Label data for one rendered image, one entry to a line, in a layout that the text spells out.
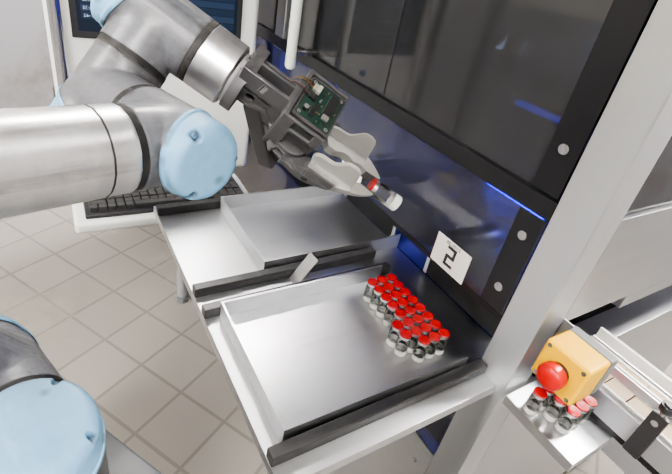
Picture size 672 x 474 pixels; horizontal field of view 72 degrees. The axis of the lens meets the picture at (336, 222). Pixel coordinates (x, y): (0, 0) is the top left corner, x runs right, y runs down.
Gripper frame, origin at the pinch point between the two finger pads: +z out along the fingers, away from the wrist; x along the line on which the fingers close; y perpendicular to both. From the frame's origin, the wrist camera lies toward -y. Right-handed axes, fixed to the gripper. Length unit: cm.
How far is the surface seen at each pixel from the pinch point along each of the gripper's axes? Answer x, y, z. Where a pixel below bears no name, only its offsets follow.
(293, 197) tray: 21, -56, 4
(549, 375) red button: -8.9, 1.5, 36.4
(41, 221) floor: 14, -221, -72
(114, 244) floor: 18, -201, -35
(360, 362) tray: -15.1, -21.2, 20.2
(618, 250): 11.4, 8.0, 37.8
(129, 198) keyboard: 4, -73, -29
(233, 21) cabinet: 54, -54, -33
